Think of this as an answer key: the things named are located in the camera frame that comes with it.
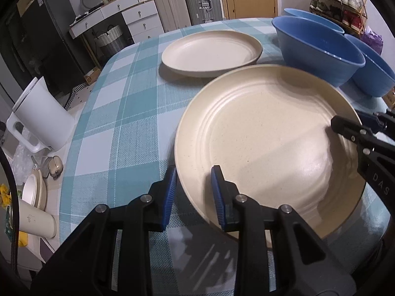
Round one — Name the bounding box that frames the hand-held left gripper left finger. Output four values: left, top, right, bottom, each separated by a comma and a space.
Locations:
31, 166, 178, 296

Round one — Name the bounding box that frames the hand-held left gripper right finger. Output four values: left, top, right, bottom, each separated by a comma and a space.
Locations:
211, 165, 355, 296

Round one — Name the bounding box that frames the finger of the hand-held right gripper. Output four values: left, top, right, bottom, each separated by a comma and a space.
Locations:
331, 115, 395, 161
359, 111, 395, 137

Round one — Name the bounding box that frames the blue bowl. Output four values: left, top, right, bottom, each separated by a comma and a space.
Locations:
343, 34, 395, 98
283, 8, 345, 35
272, 16, 366, 88

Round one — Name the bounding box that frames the beige plate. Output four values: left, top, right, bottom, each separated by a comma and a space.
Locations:
161, 30, 263, 78
174, 64, 369, 240

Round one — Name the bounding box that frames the purple plastic bag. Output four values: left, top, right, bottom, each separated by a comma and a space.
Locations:
361, 27, 385, 56

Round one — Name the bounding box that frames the teal checkered tablecloth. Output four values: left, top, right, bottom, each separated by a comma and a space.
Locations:
59, 17, 392, 296

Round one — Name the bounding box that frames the white side table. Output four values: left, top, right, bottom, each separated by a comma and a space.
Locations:
0, 142, 67, 279

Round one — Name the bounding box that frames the small beige gadget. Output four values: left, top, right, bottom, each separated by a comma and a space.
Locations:
46, 156, 64, 180

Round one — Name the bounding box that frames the beige cup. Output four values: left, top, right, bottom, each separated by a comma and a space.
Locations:
17, 197, 58, 239

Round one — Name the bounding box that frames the black white patterned rug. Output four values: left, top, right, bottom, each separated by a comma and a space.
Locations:
65, 83, 94, 112

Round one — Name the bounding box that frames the small cardboard box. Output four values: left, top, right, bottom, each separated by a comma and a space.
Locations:
85, 67, 102, 84

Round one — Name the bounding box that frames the white electric kettle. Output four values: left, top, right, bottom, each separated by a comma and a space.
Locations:
6, 76, 76, 153

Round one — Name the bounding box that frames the yellow packet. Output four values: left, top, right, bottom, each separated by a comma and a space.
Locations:
0, 184, 13, 208

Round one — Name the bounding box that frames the wicker basket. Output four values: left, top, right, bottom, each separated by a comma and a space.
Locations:
94, 25, 127, 56

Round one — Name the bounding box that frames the white drawer dresser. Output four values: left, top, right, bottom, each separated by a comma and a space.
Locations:
68, 0, 165, 41

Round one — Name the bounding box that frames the beige suitcase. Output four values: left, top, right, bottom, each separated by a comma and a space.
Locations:
150, 0, 192, 33

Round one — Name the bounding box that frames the black fridge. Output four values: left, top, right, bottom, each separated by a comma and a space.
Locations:
0, 0, 90, 101

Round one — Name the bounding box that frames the silver suitcase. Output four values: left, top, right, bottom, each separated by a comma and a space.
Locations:
180, 0, 223, 26

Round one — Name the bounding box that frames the black cable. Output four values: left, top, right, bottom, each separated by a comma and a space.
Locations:
0, 146, 20, 273

